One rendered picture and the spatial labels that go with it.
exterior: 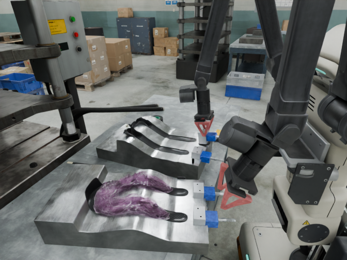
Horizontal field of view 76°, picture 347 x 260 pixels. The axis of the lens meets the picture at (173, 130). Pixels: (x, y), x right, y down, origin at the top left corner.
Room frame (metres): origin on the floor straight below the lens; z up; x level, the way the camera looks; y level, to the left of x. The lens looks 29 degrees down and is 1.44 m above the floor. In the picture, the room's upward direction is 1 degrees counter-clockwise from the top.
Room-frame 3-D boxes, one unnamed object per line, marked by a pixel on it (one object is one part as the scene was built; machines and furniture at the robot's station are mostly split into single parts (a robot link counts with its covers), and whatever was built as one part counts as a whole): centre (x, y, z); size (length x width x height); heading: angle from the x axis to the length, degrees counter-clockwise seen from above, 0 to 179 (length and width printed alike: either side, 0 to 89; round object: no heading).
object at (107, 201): (0.54, 0.14, 0.90); 0.26 x 0.18 x 0.08; 85
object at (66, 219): (0.53, 0.14, 0.86); 0.50 x 0.26 x 0.11; 85
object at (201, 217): (0.46, -0.12, 0.86); 0.13 x 0.05 x 0.05; 85
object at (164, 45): (7.64, 0.17, 0.42); 0.86 x 0.33 x 0.83; 66
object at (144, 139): (0.88, 0.08, 0.92); 0.35 x 0.16 x 0.09; 68
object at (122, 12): (8.13, 1.50, 1.26); 0.42 x 0.33 x 0.29; 66
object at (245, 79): (3.82, -1.28, 0.28); 0.61 x 0.41 x 0.15; 66
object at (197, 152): (0.74, -0.14, 0.89); 0.13 x 0.05 x 0.05; 68
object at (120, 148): (0.90, 0.09, 0.87); 0.50 x 0.26 x 0.14; 68
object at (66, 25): (1.36, 0.66, 0.74); 0.31 x 0.22 x 1.47; 158
